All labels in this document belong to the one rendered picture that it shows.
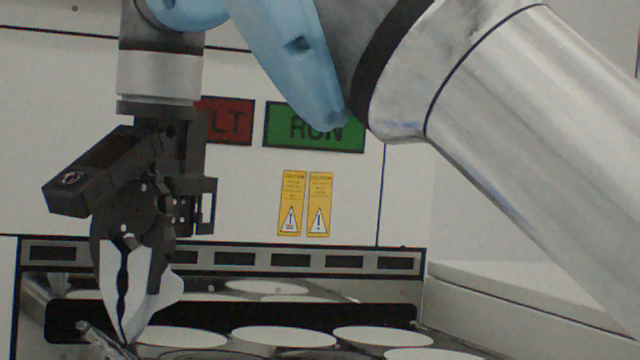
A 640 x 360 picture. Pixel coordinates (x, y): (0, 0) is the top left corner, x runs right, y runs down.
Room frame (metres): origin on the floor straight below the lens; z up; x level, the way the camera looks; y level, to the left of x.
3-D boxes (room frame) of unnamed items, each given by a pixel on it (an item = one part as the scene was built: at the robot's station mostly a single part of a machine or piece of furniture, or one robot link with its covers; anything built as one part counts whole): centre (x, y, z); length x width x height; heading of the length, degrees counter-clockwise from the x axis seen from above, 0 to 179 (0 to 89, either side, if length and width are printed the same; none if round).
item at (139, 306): (1.09, 0.13, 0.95); 0.06 x 0.03 x 0.09; 145
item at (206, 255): (1.27, 0.07, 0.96); 0.44 x 0.01 x 0.02; 115
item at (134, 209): (1.10, 0.14, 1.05); 0.09 x 0.08 x 0.12; 145
